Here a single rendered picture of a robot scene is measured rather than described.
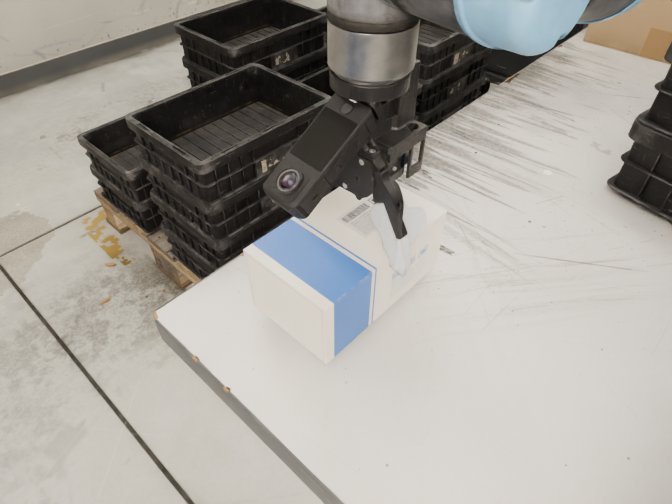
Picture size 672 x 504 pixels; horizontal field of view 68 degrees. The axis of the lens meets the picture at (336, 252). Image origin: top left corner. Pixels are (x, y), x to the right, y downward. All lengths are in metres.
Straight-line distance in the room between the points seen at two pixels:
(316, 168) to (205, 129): 0.96
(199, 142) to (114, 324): 0.61
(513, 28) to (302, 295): 0.29
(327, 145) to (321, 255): 0.13
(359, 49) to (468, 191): 0.43
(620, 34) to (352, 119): 1.01
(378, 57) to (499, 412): 0.36
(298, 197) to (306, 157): 0.04
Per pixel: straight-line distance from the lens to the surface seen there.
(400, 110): 0.49
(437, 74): 1.65
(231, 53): 1.55
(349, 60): 0.42
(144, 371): 1.47
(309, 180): 0.43
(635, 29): 1.37
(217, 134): 1.35
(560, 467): 0.55
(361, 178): 0.47
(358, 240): 0.53
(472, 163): 0.86
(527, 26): 0.32
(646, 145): 0.81
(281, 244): 0.53
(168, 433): 1.36
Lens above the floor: 1.17
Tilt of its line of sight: 45 degrees down
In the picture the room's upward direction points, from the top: straight up
